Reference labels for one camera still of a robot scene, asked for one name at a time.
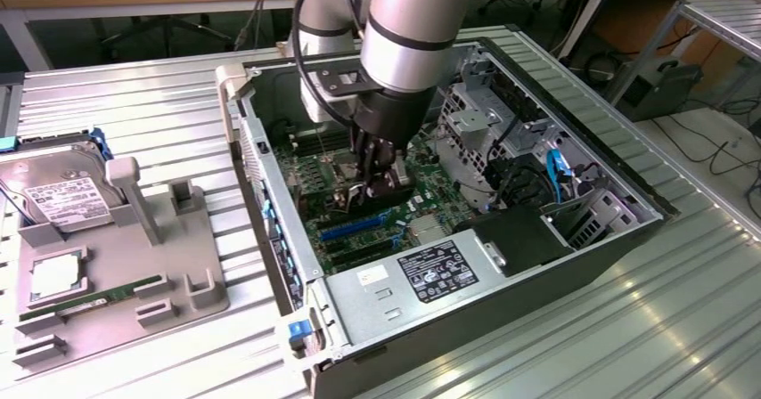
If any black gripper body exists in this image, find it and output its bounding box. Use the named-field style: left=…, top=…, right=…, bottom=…
left=353, top=86, right=441, bottom=151

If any black graphics card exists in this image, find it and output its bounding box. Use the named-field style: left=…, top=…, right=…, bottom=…
left=297, top=167, right=417, bottom=224

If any CPU socket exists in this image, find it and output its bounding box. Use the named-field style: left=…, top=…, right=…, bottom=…
left=323, top=157, right=365, bottom=183

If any green motherboard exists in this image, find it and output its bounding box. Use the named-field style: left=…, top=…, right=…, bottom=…
left=273, top=120, right=477, bottom=280

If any silver chipset heatsink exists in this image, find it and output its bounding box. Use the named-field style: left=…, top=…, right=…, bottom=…
left=407, top=218, right=446, bottom=245

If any grey metal drive cage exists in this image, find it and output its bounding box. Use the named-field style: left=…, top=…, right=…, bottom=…
left=429, top=80, right=573, bottom=209

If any blue expansion slot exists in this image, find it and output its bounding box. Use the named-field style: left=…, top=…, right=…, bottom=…
left=321, top=220, right=386, bottom=242

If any black plastic air shroud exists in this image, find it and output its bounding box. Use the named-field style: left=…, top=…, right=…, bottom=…
left=453, top=205, right=577, bottom=280

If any grey power supply unit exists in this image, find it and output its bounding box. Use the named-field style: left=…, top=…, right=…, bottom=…
left=323, top=229, right=518, bottom=346

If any open black PC case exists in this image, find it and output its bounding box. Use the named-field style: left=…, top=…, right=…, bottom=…
left=212, top=24, right=682, bottom=399

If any grey perforated disk bay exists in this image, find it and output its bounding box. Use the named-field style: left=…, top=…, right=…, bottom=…
left=542, top=189, right=642, bottom=249

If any blue case latch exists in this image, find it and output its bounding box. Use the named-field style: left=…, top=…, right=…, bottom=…
left=285, top=321, right=314, bottom=343

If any black office chair base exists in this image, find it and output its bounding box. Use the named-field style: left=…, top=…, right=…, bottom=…
left=99, top=13, right=234, bottom=53

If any blue disk caddy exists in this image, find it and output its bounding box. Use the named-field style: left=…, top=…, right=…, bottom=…
left=0, top=125, right=118, bottom=162

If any black box on floor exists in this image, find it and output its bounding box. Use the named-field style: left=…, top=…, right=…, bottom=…
left=616, top=61, right=705, bottom=123

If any grey parts rack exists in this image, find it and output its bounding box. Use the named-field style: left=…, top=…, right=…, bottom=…
left=9, top=156, right=232, bottom=370

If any silver hard disk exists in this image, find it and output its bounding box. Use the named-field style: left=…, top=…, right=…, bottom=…
left=0, top=146, right=123, bottom=234

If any green RAM stick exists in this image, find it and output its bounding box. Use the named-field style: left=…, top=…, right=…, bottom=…
left=16, top=275, right=167, bottom=323

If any silver CPU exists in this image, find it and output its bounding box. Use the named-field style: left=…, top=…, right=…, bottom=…
left=28, top=256, right=86, bottom=301

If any metal slat side table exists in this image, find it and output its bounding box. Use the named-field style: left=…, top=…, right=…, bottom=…
left=645, top=0, right=761, bottom=119

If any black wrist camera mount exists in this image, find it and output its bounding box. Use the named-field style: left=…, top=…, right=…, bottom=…
left=306, top=66, right=383, bottom=98

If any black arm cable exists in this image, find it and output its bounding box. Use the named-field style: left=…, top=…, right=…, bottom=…
left=295, top=0, right=359, bottom=126

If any blue wire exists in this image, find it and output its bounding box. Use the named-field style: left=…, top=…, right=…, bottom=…
left=542, top=147, right=580, bottom=205

